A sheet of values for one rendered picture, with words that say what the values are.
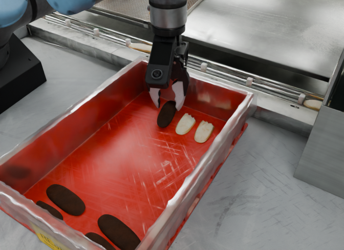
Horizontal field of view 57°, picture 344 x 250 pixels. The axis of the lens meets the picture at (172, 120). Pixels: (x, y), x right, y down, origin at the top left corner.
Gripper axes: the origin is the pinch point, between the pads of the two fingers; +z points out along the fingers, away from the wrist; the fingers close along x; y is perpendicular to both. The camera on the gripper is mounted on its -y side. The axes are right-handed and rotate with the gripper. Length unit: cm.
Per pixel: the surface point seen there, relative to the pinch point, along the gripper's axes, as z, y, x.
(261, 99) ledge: 0.3, 8.2, -22.2
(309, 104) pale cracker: 0.8, 9.5, -33.9
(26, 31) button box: 2, 35, 61
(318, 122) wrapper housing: -10.6, -12.1, -30.1
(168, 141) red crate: 4.1, -7.7, -1.9
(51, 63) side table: 3.9, 18.8, 42.5
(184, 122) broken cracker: 3.1, -1.5, -4.4
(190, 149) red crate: 4.1, -9.1, -7.5
